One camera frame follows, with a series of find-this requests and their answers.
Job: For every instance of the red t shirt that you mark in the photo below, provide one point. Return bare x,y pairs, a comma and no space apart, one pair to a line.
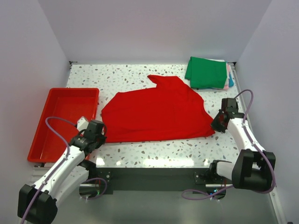
169,111

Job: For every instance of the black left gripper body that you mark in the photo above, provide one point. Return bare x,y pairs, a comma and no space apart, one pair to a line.
101,139

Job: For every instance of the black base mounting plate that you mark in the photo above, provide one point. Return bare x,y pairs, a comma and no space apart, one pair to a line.
151,179

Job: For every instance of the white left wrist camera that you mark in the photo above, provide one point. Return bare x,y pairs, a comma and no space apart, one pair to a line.
82,123

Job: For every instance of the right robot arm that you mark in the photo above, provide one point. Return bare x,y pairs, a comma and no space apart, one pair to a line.
254,166

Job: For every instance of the teal folded t shirt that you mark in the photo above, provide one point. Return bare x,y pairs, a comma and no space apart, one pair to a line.
231,80

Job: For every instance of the green folded t shirt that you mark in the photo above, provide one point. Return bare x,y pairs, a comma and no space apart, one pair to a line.
206,73

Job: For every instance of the pink folded t shirt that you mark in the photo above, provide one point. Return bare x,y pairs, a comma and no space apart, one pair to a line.
226,82

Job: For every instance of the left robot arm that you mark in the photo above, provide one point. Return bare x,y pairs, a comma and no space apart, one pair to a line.
38,203

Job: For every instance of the red plastic tray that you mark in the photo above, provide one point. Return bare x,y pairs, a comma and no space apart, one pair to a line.
68,105

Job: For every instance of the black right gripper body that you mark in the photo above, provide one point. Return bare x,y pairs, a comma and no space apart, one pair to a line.
216,123

